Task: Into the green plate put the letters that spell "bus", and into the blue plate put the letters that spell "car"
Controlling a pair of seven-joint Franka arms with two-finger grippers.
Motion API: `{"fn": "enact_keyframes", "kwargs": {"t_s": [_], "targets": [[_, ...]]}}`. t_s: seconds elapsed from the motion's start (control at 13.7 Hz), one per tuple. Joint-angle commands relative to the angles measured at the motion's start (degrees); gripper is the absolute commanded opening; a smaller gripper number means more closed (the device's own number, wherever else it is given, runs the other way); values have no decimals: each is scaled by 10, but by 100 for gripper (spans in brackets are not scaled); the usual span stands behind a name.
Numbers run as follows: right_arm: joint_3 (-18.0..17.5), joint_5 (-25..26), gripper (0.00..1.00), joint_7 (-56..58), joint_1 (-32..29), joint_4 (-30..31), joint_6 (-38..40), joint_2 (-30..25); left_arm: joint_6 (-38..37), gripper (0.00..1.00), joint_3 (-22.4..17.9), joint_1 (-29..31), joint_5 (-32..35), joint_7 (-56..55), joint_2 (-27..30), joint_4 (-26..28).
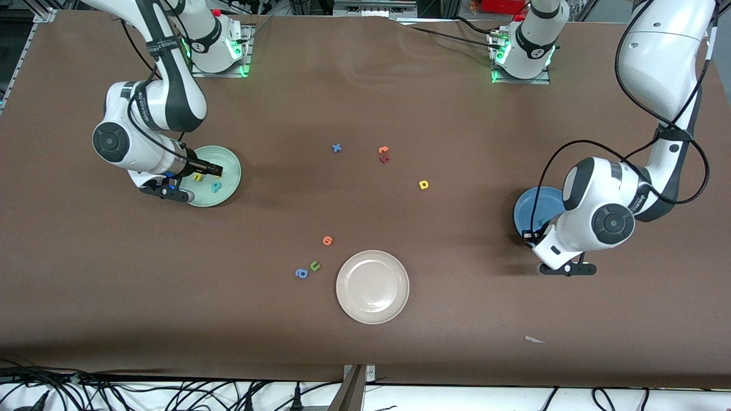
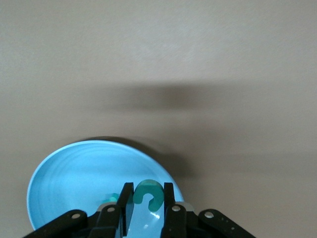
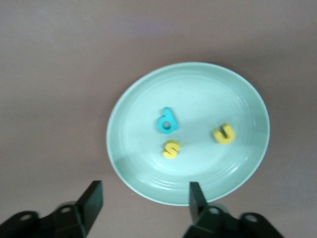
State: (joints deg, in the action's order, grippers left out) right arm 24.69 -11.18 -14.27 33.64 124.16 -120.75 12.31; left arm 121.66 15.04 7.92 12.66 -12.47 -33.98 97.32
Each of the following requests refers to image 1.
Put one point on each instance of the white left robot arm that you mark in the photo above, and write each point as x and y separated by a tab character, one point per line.
662	57

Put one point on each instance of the white paper scrap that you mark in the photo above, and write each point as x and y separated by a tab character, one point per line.
534	339

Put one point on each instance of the silver metal frame piece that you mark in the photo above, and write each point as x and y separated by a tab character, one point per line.
374	8

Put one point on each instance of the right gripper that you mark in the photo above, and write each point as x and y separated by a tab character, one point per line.
196	166

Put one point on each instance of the aluminium frame profile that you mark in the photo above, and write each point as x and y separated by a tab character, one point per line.
43	11

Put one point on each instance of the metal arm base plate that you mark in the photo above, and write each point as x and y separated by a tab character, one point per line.
545	80
246	51

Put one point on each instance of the blue plate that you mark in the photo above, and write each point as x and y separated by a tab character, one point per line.
534	205

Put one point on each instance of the green foam letter u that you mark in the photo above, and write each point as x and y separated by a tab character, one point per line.
314	266

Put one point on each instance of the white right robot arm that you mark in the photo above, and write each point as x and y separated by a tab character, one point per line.
171	91

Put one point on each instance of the beige plate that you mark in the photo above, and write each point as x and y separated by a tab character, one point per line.
372	287

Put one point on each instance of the black power plug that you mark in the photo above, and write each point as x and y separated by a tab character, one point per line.
249	402
297	397

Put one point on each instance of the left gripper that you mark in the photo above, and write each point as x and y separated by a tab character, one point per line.
533	234

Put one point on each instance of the red box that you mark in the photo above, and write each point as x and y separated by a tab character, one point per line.
502	5

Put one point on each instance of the metal table bracket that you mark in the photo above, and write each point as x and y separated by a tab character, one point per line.
354	388

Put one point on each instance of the green plate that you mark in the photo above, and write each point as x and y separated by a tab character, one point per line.
225	177

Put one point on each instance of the blue foam letter a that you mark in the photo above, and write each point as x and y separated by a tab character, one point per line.
301	274

